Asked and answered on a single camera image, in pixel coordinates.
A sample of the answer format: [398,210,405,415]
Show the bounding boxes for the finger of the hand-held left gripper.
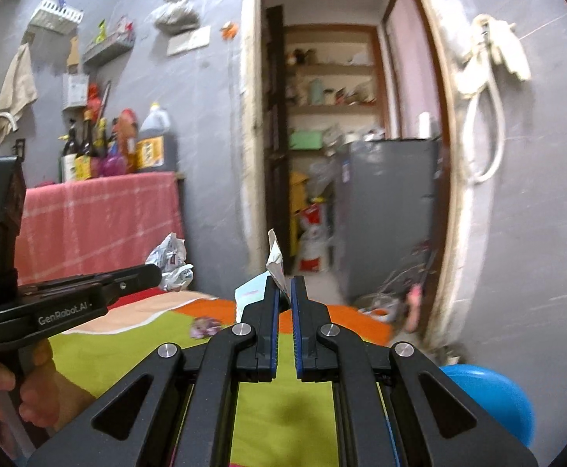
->
[101,263,162,305]

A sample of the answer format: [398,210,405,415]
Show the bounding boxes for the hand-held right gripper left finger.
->
[28,275,280,467]

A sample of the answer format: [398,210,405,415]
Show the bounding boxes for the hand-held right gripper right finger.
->
[291,275,537,467]

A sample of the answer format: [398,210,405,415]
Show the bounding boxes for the white torn wrapper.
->
[264,228,289,302]

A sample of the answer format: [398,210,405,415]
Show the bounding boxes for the blue plastic basin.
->
[437,362,536,448]

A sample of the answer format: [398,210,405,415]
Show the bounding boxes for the person's left hand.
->
[0,338,97,453]

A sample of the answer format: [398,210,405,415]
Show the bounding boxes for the crumpled white plastic wrapper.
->
[159,263,194,293]

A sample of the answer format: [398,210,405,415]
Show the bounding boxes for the light blue paper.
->
[234,275,275,319]

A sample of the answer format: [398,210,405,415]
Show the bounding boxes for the crumpled silver wrapper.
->
[144,232,188,273]

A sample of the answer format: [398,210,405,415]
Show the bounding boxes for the purple wrapper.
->
[188,316,223,339]

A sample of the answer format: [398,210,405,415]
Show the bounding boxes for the pink checked cloth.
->
[15,171,187,297]

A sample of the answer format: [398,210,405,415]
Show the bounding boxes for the orange and green blanket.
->
[47,288,401,467]

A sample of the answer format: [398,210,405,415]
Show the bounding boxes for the metal bowl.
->
[359,297,403,324]

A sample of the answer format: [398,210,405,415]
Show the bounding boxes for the dark bottle white label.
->
[60,121,81,183]

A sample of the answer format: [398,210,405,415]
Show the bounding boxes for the dark bottle yellow label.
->
[76,112,97,181]

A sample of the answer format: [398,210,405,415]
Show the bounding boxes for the purple plastic bag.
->
[91,153,127,178]

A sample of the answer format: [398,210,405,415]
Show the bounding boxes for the large oil jug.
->
[136,102,178,173]

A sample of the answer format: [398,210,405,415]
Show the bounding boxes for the yellow plastic bag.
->
[289,170,311,254]

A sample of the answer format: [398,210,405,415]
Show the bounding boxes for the beige towel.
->
[0,43,38,144]

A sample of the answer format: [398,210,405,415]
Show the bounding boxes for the grey metal cabinet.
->
[332,137,442,302]

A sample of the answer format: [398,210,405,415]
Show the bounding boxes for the green box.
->
[289,129,326,151]

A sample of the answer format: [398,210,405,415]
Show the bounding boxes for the clear crumpled plastic bag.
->
[322,124,389,149]

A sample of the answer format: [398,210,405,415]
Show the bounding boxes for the white basket shelf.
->
[29,0,84,35]

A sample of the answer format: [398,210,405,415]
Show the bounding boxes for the dark wooden rack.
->
[264,5,294,276]

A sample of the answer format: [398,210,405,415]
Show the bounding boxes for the hanging grey plastic bag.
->
[151,0,201,35]

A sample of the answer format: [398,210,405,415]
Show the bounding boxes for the white wall holder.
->
[62,74,90,110]

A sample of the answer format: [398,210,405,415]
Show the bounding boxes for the white door frame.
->
[239,0,464,351]

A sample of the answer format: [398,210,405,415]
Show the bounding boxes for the grey wall shelf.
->
[83,32,136,66]

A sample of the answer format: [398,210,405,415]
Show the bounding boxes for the white wall card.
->
[167,26,212,56]

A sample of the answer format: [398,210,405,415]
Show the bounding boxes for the wooden wall shelves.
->
[283,24,386,118]

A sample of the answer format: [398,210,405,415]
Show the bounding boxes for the white power cable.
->
[461,73,507,186]

